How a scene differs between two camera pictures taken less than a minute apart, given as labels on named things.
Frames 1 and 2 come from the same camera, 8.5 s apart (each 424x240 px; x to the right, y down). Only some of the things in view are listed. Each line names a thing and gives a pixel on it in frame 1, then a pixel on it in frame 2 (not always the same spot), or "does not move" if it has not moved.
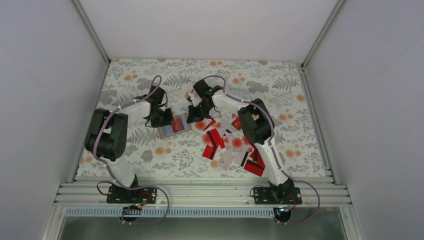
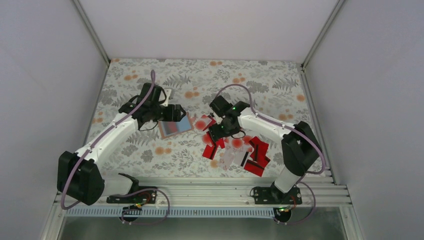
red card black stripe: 215,138 does not move
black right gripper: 194,117 → 217,134
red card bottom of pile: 254,167 does not move
